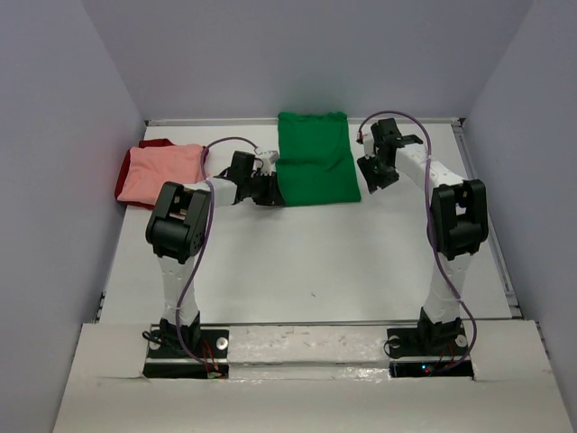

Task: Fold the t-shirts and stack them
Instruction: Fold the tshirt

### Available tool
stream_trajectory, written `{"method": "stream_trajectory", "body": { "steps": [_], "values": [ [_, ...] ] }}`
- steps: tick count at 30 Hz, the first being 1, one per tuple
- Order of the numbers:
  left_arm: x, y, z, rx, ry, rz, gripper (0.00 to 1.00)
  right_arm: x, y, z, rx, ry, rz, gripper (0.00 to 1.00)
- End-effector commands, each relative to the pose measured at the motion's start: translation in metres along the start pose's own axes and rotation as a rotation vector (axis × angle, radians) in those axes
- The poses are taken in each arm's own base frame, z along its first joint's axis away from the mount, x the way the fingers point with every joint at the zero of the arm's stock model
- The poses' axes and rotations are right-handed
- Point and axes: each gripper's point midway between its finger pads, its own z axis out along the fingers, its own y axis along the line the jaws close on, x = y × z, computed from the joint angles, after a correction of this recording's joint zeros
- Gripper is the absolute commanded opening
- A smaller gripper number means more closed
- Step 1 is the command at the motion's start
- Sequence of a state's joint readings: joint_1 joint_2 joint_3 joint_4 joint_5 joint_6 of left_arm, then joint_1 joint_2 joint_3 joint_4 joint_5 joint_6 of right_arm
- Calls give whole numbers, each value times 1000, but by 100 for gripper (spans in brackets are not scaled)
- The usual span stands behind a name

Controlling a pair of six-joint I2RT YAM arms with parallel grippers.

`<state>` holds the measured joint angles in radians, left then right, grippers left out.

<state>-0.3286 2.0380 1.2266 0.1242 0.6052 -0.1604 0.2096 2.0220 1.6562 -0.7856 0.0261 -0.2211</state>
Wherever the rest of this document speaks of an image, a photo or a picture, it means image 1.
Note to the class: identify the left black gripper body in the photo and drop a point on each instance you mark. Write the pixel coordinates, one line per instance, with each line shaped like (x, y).
(259, 189)

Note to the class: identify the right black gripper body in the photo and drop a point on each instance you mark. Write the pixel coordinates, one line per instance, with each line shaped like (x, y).
(387, 174)

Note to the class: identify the green t shirt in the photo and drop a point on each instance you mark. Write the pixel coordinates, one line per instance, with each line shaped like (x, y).
(316, 165)

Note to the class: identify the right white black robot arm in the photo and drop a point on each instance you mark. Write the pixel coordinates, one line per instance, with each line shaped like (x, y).
(457, 224)

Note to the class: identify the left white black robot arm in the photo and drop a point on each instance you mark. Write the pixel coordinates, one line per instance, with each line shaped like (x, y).
(179, 228)

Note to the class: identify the pink folded t shirt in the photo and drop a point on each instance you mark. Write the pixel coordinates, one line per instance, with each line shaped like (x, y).
(158, 173)

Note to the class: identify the white foam front board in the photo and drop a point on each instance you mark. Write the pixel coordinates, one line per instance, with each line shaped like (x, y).
(312, 379)

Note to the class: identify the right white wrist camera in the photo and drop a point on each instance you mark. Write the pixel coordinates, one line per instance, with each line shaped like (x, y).
(367, 142)

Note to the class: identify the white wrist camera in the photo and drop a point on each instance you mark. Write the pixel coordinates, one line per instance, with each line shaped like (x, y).
(267, 159)
(367, 142)

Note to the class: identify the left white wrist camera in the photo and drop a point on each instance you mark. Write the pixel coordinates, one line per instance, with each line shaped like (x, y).
(267, 159)

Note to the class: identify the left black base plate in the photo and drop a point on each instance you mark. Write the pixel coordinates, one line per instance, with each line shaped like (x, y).
(166, 359)

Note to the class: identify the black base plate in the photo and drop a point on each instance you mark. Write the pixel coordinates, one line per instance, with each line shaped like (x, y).
(166, 359)
(409, 358)

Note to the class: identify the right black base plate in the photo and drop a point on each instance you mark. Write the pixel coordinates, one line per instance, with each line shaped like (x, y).
(409, 358)

